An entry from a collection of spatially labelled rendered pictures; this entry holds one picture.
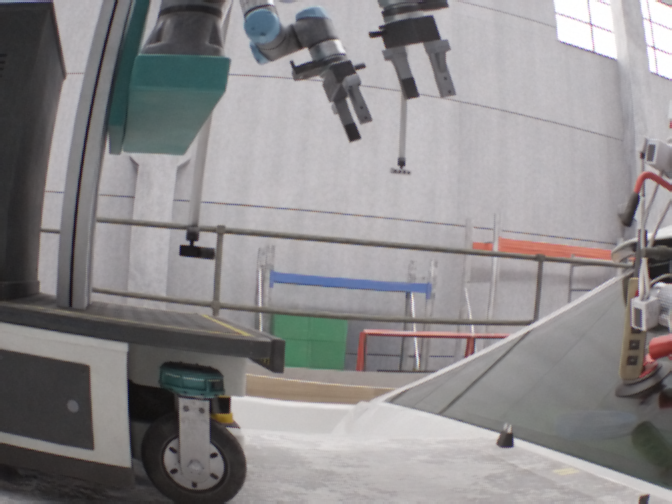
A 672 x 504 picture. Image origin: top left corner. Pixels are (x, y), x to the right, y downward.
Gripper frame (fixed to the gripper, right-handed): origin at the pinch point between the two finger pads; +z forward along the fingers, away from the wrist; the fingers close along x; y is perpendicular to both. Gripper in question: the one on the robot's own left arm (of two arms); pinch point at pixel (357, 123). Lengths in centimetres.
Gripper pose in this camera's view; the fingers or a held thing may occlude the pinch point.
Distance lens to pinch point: 180.1
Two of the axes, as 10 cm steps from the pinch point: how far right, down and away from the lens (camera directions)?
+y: 9.3, -3.2, 2.0
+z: 3.4, 9.3, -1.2
